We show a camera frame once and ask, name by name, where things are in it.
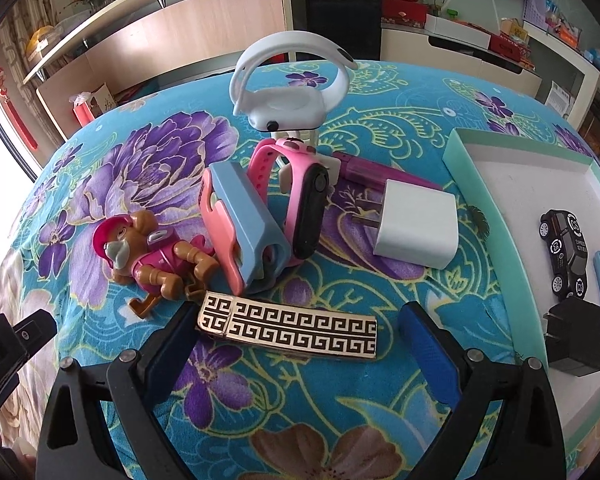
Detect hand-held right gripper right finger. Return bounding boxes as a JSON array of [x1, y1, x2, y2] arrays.
[[399, 301, 566, 480]]

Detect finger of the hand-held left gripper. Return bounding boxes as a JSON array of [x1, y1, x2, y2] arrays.
[[11, 310, 58, 361]]

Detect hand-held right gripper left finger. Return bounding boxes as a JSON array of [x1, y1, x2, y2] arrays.
[[36, 302, 198, 480]]

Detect puppy toy figure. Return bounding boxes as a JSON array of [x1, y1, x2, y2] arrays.
[[91, 210, 218, 321]]

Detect gold black patterned bar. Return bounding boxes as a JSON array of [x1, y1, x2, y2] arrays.
[[196, 291, 378, 362]]

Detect white charger plug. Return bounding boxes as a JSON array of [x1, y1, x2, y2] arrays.
[[352, 178, 459, 271]]

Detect black charger plug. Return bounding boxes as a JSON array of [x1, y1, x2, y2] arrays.
[[542, 296, 600, 378]]

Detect shallow teal cardboard box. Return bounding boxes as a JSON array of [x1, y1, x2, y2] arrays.
[[442, 127, 600, 461]]

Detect black toy car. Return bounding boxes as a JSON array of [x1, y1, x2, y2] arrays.
[[538, 208, 592, 300]]

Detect pink smartwatch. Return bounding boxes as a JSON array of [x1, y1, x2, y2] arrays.
[[247, 137, 331, 267]]

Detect white ring-shaped gadget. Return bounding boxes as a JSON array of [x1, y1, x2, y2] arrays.
[[230, 30, 359, 133]]

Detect purple tube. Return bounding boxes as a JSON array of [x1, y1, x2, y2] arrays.
[[332, 152, 443, 193]]

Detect floral blanket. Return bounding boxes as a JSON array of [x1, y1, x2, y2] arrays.
[[0, 60, 600, 480]]

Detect red packet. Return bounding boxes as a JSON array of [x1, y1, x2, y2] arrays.
[[70, 92, 96, 128]]

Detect red hanging ornament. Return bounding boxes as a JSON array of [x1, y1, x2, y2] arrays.
[[0, 42, 38, 151]]

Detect brown cardboard carton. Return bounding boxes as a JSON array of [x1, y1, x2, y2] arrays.
[[87, 82, 117, 113]]

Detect white television cabinet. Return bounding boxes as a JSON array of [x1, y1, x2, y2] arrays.
[[380, 22, 543, 106]]

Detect white printed sheet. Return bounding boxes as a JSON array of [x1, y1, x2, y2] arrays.
[[547, 81, 576, 121]]

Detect golden ornament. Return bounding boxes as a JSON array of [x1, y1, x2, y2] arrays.
[[25, 25, 56, 56]]

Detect white desk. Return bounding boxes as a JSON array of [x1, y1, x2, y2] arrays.
[[522, 20, 600, 126]]

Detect red flat box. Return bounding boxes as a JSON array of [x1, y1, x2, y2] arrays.
[[487, 32, 536, 68]]

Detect wooden sideboard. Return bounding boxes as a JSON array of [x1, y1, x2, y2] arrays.
[[22, 0, 293, 126]]

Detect white flat box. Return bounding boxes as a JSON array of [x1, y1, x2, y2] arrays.
[[424, 14, 493, 51]]

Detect yellow box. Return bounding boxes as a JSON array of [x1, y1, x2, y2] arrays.
[[500, 19, 528, 43]]

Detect red gift box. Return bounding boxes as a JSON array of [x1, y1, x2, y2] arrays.
[[380, 0, 429, 28]]

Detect black water dispenser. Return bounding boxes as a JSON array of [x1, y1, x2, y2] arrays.
[[304, 0, 383, 61]]

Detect colourful toy boxes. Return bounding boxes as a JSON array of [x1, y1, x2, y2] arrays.
[[525, 0, 581, 51]]

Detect cream plastic bracket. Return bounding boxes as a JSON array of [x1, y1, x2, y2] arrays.
[[272, 130, 342, 196]]

